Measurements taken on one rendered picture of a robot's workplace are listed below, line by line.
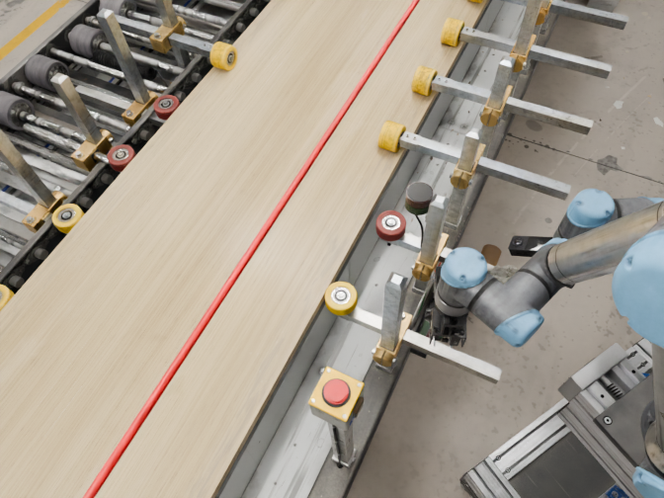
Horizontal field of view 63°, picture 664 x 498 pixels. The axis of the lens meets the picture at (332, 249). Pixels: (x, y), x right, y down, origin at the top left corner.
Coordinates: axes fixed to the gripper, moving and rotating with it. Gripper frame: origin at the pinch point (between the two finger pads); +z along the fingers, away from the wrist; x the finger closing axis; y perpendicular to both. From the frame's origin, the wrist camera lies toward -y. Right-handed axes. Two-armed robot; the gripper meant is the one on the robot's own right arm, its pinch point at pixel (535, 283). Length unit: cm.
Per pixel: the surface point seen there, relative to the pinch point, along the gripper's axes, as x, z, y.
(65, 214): -36, -3, -121
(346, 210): -1, -2, -52
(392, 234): -3.5, -2.9, -37.1
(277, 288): -30, -2, -57
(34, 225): -40, 4, -133
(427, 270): -7.4, 0.9, -25.5
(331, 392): -56, -35, -27
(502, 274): -0.5, 0.8, -7.9
